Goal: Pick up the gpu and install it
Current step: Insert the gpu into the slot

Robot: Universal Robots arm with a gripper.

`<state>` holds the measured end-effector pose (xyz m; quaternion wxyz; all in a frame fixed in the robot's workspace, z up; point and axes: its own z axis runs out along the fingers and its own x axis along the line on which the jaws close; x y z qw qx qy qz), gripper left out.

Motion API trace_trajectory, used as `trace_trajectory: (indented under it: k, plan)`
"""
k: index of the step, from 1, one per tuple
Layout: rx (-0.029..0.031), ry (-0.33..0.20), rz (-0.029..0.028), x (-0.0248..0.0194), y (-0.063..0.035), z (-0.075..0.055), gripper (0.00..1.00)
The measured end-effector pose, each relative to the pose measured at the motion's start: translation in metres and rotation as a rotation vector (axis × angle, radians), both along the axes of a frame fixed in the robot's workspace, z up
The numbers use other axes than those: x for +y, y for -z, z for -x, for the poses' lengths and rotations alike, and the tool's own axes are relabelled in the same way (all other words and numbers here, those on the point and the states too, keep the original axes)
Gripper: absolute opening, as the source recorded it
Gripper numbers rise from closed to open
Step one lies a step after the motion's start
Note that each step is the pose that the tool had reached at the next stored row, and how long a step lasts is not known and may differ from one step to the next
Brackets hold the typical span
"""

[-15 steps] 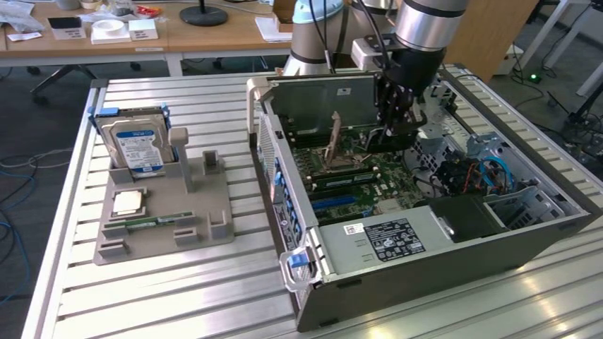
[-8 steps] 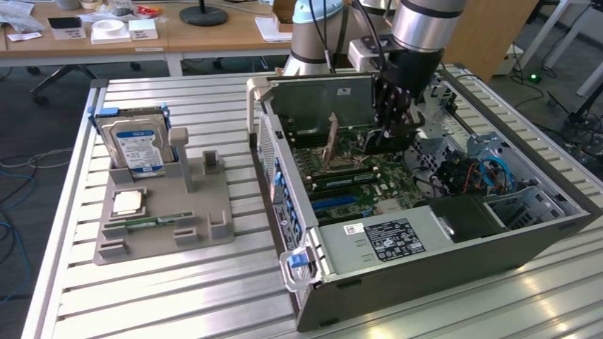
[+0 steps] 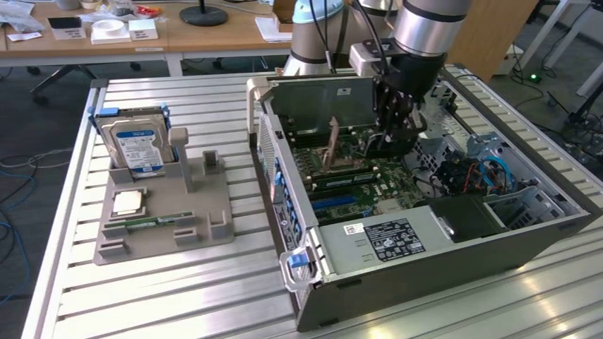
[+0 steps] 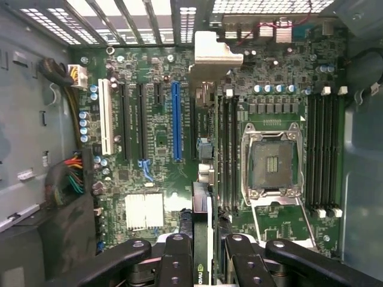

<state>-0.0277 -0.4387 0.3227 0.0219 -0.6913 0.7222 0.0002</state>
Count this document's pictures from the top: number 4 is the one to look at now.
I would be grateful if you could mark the metal CPU socket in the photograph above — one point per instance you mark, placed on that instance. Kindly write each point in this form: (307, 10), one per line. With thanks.
(272, 161)

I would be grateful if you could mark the long black expansion slot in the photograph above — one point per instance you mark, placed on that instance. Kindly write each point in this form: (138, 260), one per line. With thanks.
(142, 125)
(194, 134)

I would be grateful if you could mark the silver finned chipset heatsink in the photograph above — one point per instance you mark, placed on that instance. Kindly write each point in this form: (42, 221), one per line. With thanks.
(143, 212)

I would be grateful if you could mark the blue SATA connector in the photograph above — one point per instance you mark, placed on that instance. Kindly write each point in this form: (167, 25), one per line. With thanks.
(145, 170)

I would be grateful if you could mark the black RAM slot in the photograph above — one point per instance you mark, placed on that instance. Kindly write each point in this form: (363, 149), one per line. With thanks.
(235, 149)
(226, 149)
(335, 149)
(328, 149)
(319, 149)
(311, 149)

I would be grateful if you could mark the short black expansion slot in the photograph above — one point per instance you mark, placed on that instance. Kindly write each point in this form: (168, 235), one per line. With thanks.
(158, 94)

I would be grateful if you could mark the blue expansion slot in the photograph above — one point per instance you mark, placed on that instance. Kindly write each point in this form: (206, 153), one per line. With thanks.
(176, 119)

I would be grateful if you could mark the metal socket cover frame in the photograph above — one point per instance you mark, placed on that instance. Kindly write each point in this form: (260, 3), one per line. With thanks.
(276, 201)

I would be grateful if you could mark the grey open PC case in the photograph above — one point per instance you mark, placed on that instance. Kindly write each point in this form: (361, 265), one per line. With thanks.
(362, 149)

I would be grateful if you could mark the white expansion slot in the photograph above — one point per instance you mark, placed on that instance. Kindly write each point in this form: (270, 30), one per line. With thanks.
(105, 119)

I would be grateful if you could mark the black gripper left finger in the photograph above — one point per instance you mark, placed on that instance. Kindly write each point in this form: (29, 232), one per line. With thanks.
(175, 263)

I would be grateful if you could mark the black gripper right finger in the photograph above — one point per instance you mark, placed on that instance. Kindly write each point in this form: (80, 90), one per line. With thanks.
(251, 266)

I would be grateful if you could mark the green motherboard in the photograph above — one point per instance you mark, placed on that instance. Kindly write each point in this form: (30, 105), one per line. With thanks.
(167, 179)

